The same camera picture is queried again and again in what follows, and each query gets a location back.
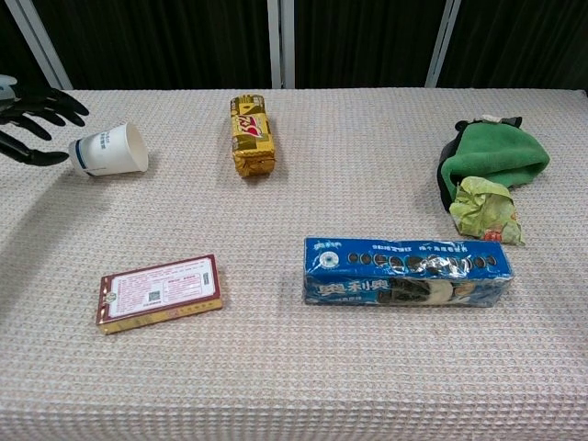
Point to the blue Oreo cookie box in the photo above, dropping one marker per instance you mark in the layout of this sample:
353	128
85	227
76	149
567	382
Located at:
404	271

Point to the crumpled green snack bag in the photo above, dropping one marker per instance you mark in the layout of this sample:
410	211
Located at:
487	211

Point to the red and gold card box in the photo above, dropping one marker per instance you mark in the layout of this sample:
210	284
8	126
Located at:
158	291

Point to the white paper cup blue band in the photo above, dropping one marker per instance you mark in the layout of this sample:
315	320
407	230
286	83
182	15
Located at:
108	148

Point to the gold foil snack pack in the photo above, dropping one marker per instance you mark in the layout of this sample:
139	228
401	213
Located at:
252	135

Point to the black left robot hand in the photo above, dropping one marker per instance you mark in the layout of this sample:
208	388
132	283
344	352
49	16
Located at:
32	108

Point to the beige woven tablecloth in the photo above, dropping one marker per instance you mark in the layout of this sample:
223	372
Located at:
294	358

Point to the black curtain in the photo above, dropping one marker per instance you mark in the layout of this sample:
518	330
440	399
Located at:
161	41

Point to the green cloth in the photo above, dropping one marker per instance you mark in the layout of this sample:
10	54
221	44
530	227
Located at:
491	154

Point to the grey metal frame post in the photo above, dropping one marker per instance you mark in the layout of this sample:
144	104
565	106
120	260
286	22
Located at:
39	43
281	43
442	43

